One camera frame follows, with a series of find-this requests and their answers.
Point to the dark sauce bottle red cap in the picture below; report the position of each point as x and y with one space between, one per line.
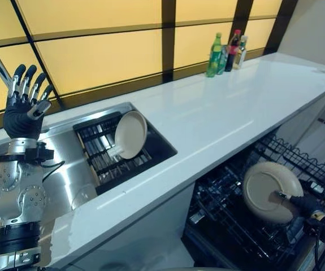
231 52

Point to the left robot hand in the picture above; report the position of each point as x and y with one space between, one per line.
19 117

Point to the beige plate with thick rim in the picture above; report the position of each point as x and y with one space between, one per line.
269 192

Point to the green plastic bottle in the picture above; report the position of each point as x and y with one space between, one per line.
214 56

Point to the black dish drying rack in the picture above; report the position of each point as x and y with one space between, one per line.
114 149

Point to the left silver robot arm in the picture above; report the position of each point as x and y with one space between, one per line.
18 197

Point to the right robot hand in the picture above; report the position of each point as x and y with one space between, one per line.
306 201

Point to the dark framed window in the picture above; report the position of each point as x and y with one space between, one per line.
117 42

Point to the stainless steel sink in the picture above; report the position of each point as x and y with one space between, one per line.
74 158

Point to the clear oil bottle green cap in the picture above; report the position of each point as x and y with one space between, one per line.
240 53

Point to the beige plate with thin rim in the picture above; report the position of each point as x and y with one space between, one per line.
131 135

